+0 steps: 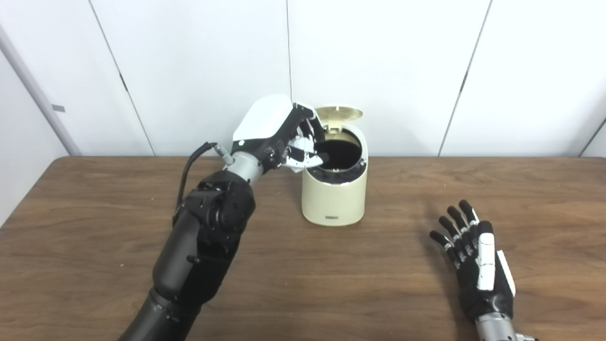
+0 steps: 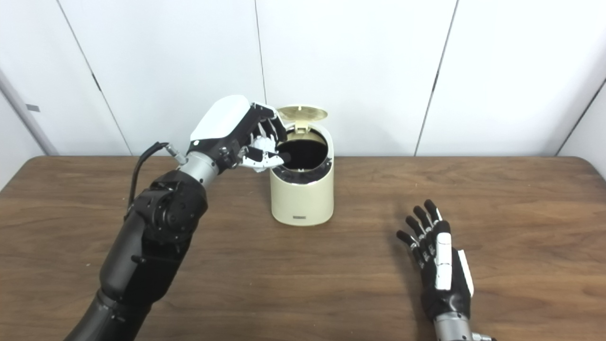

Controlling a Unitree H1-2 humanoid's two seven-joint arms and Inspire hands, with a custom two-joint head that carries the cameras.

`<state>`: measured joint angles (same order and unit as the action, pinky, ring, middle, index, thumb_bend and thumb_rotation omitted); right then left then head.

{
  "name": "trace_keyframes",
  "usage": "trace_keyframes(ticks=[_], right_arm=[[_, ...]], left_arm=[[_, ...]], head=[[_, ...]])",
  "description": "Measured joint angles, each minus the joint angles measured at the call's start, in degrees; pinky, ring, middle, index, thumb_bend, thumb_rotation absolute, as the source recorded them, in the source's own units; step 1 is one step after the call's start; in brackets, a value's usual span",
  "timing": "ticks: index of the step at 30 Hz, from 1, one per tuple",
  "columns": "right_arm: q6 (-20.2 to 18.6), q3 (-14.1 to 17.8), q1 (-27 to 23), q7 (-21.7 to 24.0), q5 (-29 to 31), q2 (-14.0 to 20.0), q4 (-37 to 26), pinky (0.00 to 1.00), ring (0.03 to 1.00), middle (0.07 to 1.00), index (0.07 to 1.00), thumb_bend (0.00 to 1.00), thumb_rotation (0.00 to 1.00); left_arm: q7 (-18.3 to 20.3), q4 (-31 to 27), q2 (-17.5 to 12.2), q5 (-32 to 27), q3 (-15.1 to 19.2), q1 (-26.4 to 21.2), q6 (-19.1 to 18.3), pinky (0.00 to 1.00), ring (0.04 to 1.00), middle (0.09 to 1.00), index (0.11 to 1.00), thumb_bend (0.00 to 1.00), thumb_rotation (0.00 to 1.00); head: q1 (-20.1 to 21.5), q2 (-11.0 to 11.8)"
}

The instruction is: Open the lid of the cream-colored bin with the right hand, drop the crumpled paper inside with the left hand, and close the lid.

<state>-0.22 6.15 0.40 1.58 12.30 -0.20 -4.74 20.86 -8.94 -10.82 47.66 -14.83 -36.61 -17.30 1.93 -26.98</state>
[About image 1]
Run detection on grey wall corner post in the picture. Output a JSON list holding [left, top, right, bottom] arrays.
[[0, 24, 82, 157]]

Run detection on black bin liner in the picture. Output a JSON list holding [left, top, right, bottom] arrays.
[[305, 130, 366, 183]]

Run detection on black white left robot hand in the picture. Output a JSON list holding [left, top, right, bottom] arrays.
[[231, 94, 332, 173]]

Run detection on cream-colored lidded bin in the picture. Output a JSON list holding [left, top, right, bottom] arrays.
[[302, 105, 368, 226]]

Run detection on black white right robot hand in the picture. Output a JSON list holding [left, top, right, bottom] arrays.
[[429, 199, 517, 323]]

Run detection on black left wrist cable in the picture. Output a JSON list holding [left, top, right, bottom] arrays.
[[174, 142, 235, 223]]

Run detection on white paper ball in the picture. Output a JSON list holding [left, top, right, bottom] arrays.
[[284, 136, 323, 173]]

